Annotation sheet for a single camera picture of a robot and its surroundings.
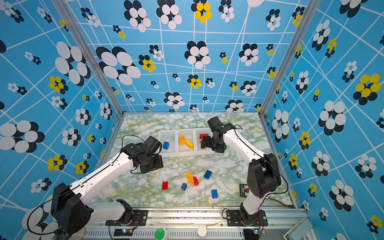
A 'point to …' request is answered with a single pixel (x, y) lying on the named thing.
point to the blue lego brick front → (214, 193)
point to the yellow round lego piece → (190, 144)
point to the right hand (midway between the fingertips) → (208, 148)
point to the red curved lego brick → (196, 181)
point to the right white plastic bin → (198, 149)
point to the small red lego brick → (165, 185)
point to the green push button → (159, 234)
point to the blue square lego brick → (207, 174)
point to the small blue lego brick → (183, 187)
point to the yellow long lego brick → (190, 177)
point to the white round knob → (202, 231)
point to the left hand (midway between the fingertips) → (161, 166)
